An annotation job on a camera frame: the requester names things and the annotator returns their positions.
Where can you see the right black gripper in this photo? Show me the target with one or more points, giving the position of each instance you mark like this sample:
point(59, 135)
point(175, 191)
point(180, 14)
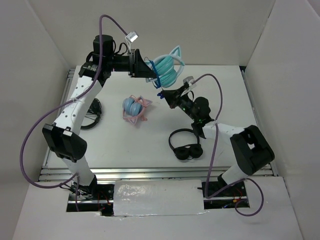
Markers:
point(173, 97)

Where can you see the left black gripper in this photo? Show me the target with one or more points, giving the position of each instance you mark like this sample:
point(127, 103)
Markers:
point(138, 68)

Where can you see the teal cat ear headphones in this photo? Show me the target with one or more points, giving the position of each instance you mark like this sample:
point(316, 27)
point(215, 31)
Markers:
point(167, 67)

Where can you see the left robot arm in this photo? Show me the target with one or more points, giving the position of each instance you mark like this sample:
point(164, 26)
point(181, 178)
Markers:
point(62, 136)

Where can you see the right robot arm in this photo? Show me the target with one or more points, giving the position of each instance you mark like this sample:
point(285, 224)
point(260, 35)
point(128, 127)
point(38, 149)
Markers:
point(250, 148)

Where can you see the pink blue cat headphones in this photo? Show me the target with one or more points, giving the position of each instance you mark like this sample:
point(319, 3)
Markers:
point(133, 109)

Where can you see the small black headphones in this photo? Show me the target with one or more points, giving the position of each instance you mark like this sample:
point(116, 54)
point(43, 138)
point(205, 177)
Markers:
point(182, 153)

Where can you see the white taped cover plate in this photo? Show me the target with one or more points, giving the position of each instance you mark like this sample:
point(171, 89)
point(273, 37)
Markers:
point(158, 198)

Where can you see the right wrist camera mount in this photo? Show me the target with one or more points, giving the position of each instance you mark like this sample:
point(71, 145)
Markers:
point(188, 84)

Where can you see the aluminium rail frame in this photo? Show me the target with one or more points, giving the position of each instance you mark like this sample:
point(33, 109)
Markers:
point(118, 150)

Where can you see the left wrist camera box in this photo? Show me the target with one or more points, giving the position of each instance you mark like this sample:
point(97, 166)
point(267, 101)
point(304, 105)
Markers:
point(130, 38)

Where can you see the large black wired headphones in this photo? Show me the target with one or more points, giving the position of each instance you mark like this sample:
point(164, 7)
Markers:
point(94, 113)

